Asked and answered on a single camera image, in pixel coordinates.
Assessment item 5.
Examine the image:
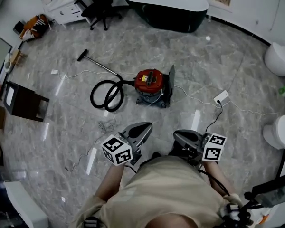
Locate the person's right forearm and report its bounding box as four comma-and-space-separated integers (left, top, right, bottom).
203, 161, 236, 197

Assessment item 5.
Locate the tangled grey cable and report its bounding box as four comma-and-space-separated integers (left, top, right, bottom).
98, 119, 119, 134

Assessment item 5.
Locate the orange bag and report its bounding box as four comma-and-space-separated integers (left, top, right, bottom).
19, 14, 51, 42

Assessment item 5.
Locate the red vacuum cleaner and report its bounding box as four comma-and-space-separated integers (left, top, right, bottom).
134, 65, 176, 108

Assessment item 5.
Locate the white toilet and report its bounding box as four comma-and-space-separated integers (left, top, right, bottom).
264, 41, 285, 77
262, 114, 285, 153

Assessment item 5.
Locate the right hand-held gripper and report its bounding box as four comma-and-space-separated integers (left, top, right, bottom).
173, 129, 228, 162

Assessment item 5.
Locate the person's left forearm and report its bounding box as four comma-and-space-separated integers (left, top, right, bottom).
95, 163, 127, 202

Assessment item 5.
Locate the black vacuum cleaner hose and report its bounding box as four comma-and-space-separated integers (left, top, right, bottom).
90, 74, 136, 113

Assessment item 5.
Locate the white drawer cabinet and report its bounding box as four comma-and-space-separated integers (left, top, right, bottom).
42, 0, 91, 26

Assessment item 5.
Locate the black office chair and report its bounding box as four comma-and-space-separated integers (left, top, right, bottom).
74, 0, 123, 31

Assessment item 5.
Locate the long white cable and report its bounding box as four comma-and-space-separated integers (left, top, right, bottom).
173, 84, 279, 116

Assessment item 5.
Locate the thin dark floor cable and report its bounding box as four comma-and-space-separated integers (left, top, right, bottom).
64, 136, 105, 173

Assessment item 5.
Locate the small wooden stool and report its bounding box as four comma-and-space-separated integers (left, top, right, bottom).
9, 49, 28, 67

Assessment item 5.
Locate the person's beige shirt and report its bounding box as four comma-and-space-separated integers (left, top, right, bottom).
68, 155, 231, 228

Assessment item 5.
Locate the black power cable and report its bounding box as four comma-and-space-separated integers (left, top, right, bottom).
205, 100, 224, 135

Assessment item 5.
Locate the white power strip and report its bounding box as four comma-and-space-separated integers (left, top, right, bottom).
213, 90, 229, 105

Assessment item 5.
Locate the dark wooden side table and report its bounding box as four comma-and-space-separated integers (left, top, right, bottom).
3, 81, 50, 123

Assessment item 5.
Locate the white round seat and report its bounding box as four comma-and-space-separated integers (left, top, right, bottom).
3, 53, 15, 74

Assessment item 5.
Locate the metal wand with floor brush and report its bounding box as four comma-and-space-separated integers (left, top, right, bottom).
76, 48, 119, 77

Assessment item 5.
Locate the white appliance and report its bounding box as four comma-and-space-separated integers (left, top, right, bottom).
3, 180, 49, 228

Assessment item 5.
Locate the black bathtub with white rim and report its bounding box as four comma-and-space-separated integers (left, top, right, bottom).
121, 0, 209, 33

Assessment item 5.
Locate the black device with screen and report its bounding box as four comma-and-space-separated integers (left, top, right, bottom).
244, 177, 285, 209

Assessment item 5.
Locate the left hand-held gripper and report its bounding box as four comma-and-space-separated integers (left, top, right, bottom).
101, 122, 153, 166

